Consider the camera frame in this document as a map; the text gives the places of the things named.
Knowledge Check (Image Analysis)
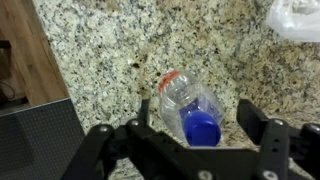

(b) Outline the clear plastic bag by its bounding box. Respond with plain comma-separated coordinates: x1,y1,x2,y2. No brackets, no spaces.
266,0,320,42

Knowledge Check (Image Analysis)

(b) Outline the blue cap bottle back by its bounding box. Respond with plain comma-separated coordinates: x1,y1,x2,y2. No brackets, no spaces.
158,70,224,147

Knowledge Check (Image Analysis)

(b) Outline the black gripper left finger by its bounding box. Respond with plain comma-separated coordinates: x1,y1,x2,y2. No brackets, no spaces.
61,98,221,180

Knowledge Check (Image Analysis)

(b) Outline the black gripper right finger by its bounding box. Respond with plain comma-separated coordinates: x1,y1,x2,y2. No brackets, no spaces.
236,99,320,180

